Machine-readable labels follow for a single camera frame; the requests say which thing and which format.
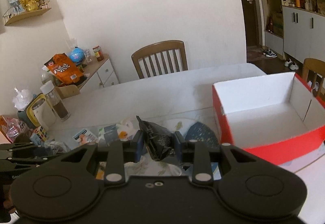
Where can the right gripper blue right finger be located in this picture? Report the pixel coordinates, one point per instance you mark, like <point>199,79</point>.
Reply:
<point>184,150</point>

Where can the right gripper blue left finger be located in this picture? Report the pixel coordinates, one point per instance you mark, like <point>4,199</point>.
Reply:
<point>132,149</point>

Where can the black snack wrapper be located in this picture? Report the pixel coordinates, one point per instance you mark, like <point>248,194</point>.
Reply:
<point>158,139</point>

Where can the orange print plastic bag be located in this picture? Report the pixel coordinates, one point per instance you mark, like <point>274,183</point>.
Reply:
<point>126,130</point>

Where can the paper tissue pack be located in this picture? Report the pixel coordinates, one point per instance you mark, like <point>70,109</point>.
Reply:
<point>107,135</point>

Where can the blue white leaflet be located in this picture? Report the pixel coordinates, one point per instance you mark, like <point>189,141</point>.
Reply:
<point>84,137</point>

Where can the rubiks cube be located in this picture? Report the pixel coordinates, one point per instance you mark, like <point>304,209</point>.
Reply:
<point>38,136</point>

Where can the white yellow kettle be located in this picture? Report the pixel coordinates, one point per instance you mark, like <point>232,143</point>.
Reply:
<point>40,113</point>

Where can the white drawer cabinet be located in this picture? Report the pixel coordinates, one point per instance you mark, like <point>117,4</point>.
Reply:
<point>99,74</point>

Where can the wooden chair far side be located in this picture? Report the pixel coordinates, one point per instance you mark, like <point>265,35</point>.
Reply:
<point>161,58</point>

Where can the wooden chair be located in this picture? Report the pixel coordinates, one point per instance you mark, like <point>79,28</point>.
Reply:
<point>161,58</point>
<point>313,71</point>

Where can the red white cardboard box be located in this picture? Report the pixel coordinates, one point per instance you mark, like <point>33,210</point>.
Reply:
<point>274,117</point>

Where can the white plastic bag bundle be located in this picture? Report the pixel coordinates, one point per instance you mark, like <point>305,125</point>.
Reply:
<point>22,99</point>

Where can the red lidded jar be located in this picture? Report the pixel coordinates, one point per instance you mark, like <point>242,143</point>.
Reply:
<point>98,53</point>

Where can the orange snack bag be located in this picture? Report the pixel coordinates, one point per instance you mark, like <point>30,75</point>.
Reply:
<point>65,70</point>

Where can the blue globe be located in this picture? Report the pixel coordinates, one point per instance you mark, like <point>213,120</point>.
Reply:
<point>76,55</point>

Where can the dark sneakers pair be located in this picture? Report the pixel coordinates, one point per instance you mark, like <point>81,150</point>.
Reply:
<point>269,53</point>

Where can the white sneakers pair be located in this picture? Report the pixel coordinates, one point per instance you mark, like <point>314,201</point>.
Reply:
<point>291,65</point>

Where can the wooden chair right side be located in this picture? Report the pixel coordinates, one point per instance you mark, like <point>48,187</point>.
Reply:
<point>313,71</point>

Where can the white wall cabinet unit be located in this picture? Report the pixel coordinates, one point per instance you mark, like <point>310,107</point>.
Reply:
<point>303,28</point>

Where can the wooden wall shelf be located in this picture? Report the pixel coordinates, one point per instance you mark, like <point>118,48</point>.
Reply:
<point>13,18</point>

